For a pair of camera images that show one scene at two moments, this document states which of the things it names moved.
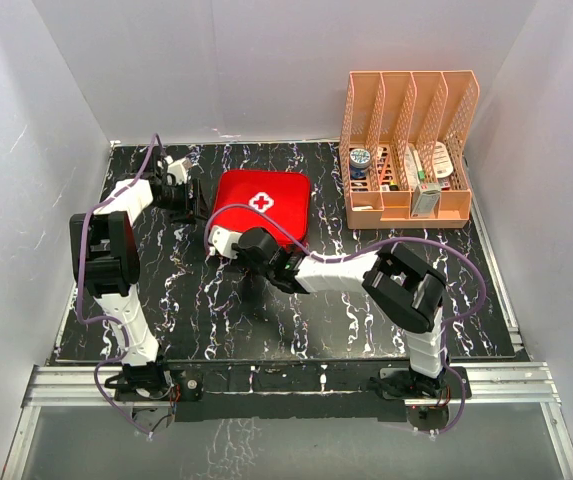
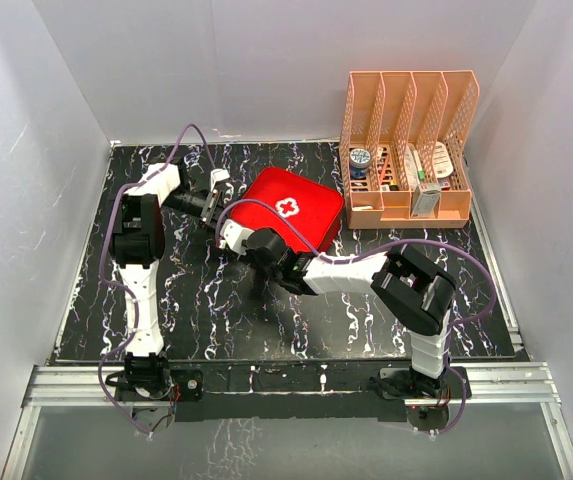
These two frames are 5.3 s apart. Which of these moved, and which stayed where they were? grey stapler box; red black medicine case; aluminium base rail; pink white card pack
Moved: red black medicine case
Stayed: aluminium base rail; grey stapler box; pink white card pack
